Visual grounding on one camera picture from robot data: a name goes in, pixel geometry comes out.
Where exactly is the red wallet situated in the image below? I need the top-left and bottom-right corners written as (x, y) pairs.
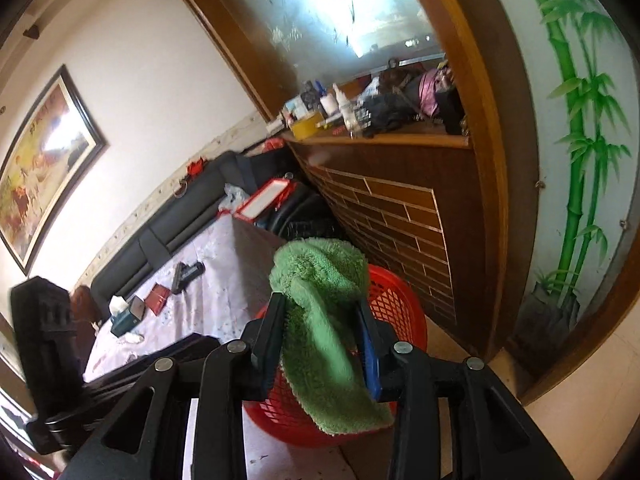
top-left (144, 283), bottom-right (171, 316)

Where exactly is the wooden partition cabinet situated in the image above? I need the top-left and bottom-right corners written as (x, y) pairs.
top-left (183, 0), bottom-right (537, 358)

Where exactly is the black leather sofa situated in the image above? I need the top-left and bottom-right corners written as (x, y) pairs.
top-left (90, 150), bottom-right (285, 316)

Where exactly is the red ribbon decoration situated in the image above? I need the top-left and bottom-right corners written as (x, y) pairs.
top-left (184, 157), bottom-right (208, 181)

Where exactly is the white plastic bottle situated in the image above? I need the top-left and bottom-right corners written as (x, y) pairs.
top-left (333, 84), bottom-right (361, 138)

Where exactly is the black toy pistol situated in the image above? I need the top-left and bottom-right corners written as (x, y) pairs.
top-left (171, 261), bottom-right (205, 295)

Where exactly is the floral purple tablecloth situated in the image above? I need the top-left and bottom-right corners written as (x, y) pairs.
top-left (84, 216), bottom-right (284, 382)

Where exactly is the green fluffy towel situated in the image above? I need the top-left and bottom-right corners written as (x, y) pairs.
top-left (269, 238), bottom-right (394, 437)

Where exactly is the framed landscape painting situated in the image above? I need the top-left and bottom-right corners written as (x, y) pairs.
top-left (1, 66), bottom-right (107, 274)

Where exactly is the green tissue box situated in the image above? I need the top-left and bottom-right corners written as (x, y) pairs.
top-left (111, 296), bottom-right (146, 337)

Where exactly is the bamboo painted glass panel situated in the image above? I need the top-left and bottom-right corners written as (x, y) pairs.
top-left (500, 0), bottom-right (639, 367)

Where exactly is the red plastic mesh basket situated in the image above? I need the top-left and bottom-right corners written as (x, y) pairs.
top-left (243, 264), bottom-right (427, 448)

